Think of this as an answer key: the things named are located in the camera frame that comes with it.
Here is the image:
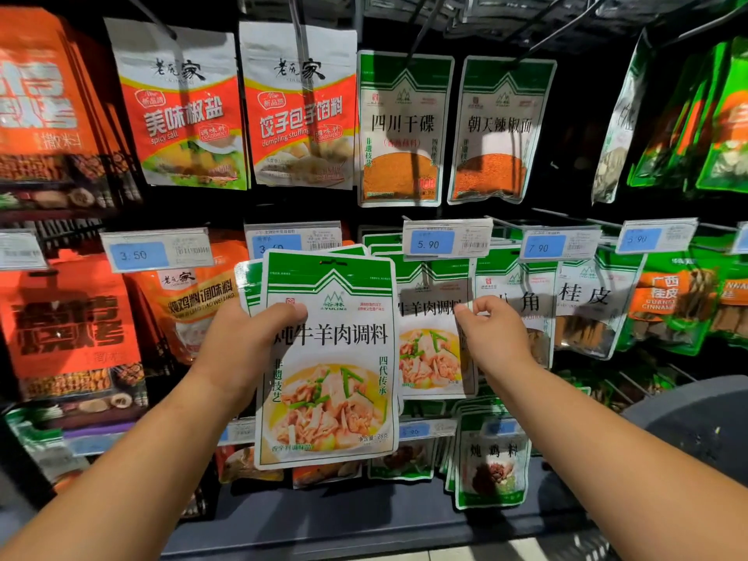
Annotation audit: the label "person's right hand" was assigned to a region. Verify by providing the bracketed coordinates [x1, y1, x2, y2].
[453, 295, 537, 393]

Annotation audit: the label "person's left hand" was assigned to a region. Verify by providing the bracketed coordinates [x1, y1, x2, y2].
[187, 295, 309, 404]

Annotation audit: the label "clear brown-spice packets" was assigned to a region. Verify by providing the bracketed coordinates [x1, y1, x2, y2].
[473, 249, 560, 369]

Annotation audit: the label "green meat stew seasoning packet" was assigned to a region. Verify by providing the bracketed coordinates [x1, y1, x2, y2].
[234, 259, 266, 316]
[255, 251, 399, 468]
[395, 280, 475, 400]

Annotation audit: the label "clear cinnamon packets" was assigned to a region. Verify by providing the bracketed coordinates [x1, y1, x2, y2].
[555, 245, 647, 361]

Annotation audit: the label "row of green white packets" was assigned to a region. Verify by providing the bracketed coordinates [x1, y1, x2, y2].
[444, 403, 533, 512]

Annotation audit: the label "green orange Guangxi cinnamon bags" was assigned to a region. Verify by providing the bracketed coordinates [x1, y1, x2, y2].
[619, 239, 720, 355]
[707, 233, 748, 346]

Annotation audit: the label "clear chili powder packets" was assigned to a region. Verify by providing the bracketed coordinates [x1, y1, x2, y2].
[447, 55, 558, 206]

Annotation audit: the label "black shopping basket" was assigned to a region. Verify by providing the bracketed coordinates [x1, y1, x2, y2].
[538, 373, 748, 561]

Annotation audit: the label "clear orange powder packets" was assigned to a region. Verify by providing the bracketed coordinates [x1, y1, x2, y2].
[356, 50, 455, 209]

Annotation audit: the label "clear white-slice packets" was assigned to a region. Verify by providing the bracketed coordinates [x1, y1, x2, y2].
[590, 29, 654, 206]

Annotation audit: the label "white red-label packets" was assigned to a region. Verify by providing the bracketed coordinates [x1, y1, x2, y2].
[239, 19, 360, 192]
[105, 17, 249, 192]

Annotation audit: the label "green white-slice packets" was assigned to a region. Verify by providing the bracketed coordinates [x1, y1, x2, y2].
[627, 34, 748, 194]

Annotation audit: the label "orange bold-print packets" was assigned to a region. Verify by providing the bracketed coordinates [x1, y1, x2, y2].
[0, 5, 142, 211]

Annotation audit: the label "person's left forearm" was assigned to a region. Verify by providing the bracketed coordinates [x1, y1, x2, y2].
[0, 379, 252, 561]

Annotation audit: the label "person's right forearm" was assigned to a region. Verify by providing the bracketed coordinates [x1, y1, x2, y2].
[491, 362, 748, 561]

